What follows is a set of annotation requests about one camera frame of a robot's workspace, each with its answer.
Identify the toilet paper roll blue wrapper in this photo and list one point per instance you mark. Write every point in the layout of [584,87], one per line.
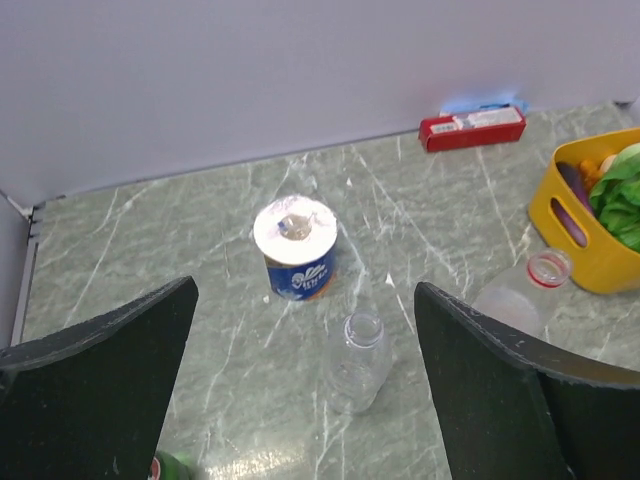
[297,237]

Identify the green glass bottle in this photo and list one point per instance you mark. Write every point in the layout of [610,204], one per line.
[165,466]

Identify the blue packet behind box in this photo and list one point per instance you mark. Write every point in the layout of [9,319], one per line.
[482,103]

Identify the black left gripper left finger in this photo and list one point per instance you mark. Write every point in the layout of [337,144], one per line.
[89,401]

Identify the red label clear bottle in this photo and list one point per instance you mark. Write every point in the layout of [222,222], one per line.
[525,296]

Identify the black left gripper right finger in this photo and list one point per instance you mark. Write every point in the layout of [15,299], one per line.
[511,406]

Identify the green lettuce toy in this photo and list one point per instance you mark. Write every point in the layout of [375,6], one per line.
[615,198]

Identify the clear plastic bottle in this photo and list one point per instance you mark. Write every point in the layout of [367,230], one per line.
[356,362]

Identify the red rectangular box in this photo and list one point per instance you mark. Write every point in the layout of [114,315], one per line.
[472,129]

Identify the yellow plastic basket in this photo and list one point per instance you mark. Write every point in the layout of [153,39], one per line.
[602,265]

